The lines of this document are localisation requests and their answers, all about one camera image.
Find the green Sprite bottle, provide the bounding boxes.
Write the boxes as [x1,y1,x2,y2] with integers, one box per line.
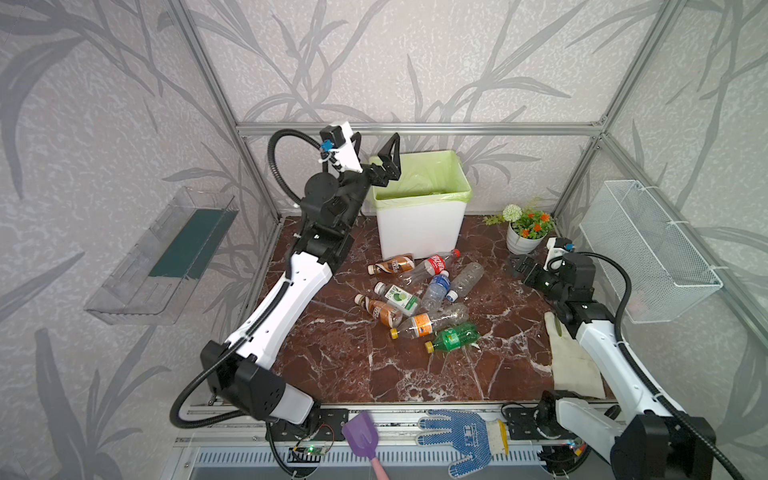
[425,322,480,354]

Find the blue dotted work glove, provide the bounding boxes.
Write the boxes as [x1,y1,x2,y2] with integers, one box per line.
[416,409,509,479]

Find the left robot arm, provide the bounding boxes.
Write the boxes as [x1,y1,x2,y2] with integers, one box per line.
[169,123,401,433]

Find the clear unlabelled plastic bottle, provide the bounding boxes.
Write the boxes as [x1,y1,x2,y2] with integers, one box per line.
[446,262,485,303]

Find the white pot flower plant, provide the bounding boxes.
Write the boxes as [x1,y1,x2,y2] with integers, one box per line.
[483,204,555,255]

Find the white wire mesh basket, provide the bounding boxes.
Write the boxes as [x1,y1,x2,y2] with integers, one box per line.
[579,180,723,324]

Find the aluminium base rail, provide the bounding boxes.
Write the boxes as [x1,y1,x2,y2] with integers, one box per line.
[173,401,563,449]

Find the cream rubber glove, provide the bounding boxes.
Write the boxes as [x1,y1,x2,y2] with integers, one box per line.
[544,312,606,399]

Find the clear acrylic wall shelf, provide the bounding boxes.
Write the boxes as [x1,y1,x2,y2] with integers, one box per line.
[84,187,239,326]

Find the purple plastic scoop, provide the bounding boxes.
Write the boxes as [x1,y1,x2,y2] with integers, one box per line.
[342,411,389,480]

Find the red label cola bottle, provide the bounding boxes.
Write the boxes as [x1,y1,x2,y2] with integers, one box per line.
[399,249,461,286]

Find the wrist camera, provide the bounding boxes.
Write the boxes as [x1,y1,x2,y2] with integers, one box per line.
[544,237,575,271]
[320,122,362,173]

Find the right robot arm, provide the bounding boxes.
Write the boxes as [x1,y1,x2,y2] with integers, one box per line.
[508,252,742,479]

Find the lime label tea bottle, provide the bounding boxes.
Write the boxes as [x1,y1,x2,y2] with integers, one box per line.
[374,282,420,317]

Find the brown gold coffee bottle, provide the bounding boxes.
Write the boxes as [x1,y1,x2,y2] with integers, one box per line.
[367,255,415,275]

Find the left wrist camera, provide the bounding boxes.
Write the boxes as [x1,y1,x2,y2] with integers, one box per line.
[320,122,362,173]

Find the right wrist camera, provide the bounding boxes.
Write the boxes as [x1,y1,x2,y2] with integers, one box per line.
[544,237,575,271]

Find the green circuit board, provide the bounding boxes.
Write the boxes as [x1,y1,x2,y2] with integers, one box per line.
[290,443,333,463]

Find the blue label Pocari bottle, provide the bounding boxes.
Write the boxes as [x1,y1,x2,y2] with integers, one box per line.
[420,271,450,313]

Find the green bin liner bag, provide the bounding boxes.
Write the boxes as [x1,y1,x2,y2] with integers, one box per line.
[369,150,473,210]

